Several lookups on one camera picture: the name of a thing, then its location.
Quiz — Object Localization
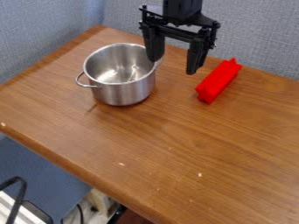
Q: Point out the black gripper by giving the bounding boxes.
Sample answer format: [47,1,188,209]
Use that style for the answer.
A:
[139,0,221,74]

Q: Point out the red plastic block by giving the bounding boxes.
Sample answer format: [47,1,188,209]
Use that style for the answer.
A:
[196,58,242,104]

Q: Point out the stainless steel pot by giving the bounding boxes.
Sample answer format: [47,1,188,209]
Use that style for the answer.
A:
[75,43,165,106]

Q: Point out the white clutter under table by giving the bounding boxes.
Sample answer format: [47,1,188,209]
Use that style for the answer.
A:
[61,189,127,224]

